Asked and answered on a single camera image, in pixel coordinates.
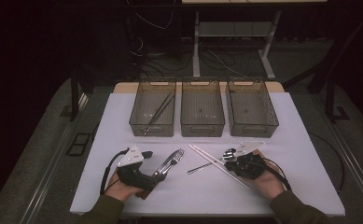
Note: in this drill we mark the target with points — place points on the aluminium rail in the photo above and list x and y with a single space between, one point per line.
50 174
356 165

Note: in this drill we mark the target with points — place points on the translucent brown plastic bin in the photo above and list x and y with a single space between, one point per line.
202 109
145 109
250 109

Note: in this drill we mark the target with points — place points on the silver metal spoon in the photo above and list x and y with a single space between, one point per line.
201 168

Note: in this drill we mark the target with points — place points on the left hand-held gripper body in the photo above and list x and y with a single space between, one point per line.
132 177

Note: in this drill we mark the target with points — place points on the white metal desk frame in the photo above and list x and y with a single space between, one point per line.
196 46

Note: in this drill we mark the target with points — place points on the black slanted stand leg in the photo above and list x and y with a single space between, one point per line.
337 53

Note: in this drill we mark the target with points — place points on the person's left hand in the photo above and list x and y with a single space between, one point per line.
120 190

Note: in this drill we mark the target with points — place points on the black metal stand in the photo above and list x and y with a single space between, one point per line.
74 96
330 102

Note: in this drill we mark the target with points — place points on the silver metal fork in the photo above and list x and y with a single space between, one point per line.
179 154

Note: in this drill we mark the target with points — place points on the person's right hand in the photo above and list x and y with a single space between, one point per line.
269 183

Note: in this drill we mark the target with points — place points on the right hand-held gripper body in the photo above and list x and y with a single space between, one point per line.
250 166

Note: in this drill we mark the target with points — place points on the white table mat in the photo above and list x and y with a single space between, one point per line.
207 199

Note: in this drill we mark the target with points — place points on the silver metal chopstick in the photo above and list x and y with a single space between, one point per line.
159 112

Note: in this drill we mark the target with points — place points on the black rectangular floor frame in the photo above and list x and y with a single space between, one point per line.
73 152

